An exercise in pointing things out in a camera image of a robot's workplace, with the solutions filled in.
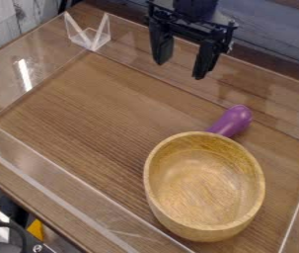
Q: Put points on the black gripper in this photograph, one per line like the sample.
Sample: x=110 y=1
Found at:
x=194 y=20

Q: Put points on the purple toy eggplant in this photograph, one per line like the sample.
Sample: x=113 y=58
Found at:
x=233 y=122

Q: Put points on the brown wooden bowl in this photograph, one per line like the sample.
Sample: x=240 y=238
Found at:
x=205 y=186

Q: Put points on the yellow tag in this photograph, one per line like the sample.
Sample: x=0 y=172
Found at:
x=36 y=229

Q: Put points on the clear acrylic corner bracket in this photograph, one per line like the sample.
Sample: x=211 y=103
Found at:
x=90 y=38

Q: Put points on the clear acrylic front wall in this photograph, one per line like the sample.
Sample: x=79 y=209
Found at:
x=74 y=208

